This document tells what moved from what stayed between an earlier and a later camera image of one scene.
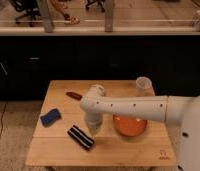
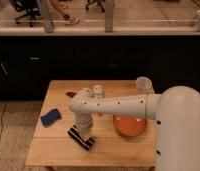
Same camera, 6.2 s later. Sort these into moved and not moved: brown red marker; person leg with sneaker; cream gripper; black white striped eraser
Moved: cream gripper
Not moved: person leg with sneaker; black white striped eraser; brown red marker
